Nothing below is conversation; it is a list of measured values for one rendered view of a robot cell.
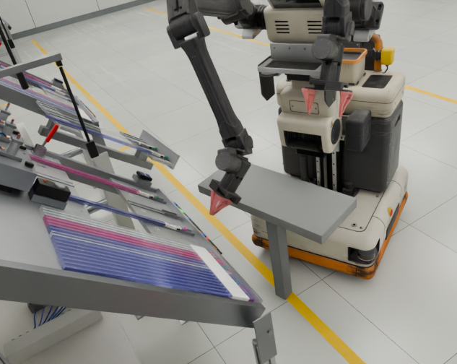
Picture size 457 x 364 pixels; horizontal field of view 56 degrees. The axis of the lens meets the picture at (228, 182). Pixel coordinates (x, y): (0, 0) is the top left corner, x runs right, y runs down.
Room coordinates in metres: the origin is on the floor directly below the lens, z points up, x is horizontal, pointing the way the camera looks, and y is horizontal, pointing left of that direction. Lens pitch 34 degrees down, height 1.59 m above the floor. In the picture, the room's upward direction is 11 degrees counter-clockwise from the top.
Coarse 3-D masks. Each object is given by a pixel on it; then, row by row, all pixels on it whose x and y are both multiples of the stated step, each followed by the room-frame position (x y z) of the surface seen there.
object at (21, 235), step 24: (48, 168) 1.08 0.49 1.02; (0, 192) 0.80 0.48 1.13; (24, 192) 0.85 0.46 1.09; (72, 192) 0.98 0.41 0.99; (0, 216) 0.70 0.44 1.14; (24, 216) 0.73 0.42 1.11; (0, 240) 0.61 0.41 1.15; (24, 240) 0.64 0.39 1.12; (48, 240) 0.67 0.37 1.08; (48, 264) 0.58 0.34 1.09
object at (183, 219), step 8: (160, 192) 1.29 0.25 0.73; (168, 200) 1.23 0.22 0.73; (176, 208) 1.18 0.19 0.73; (184, 216) 1.12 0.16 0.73; (184, 224) 1.10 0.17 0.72; (192, 224) 1.08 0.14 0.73; (192, 232) 1.05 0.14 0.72; (200, 232) 1.03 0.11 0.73; (200, 240) 1.00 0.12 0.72; (208, 240) 0.99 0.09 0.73; (208, 248) 0.96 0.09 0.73; (224, 264) 0.88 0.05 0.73; (232, 272) 0.84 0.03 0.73; (240, 280) 0.80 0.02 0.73; (248, 288) 0.77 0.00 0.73; (256, 296) 0.74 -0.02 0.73
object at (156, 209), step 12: (120, 192) 1.15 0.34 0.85; (132, 192) 1.19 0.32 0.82; (132, 204) 1.08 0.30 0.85; (144, 204) 1.13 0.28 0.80; (156, 204) 1.18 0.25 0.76; (156, 216) 1.07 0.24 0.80; (168, 216) 1.12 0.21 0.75; (144, 228) 0.95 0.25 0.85; (156, 228) 0.97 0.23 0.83; (168, 228) 1.00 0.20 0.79; (180, 240) 0.95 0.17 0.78; (192, 240) 0.99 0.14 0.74
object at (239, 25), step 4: (252, 4) 1.67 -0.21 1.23; (256, 4) 1.70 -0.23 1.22; (260, 4) 1.69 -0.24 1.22; (256, 8) 1.67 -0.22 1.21; (248, 16) 1.63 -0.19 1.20; (252, 16) 1.64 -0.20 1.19; (240, 20) 1.65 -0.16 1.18; (248, 20) 1.64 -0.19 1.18; (252, 20) 1.64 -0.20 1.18; (236, 24) 1.71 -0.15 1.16; (240, 24) 1.66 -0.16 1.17; (244, 24) 1.65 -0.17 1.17; (248, 24) 1.64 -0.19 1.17; (252, 24) 1.65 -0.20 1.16; (240, 28) 1.70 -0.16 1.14; (244, 28) 1.69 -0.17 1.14; (248, 28) 1.68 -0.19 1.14; (252, 28) 1.67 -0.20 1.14; (256, 28) 1.65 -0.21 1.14; (260, 28) 1.64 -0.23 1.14
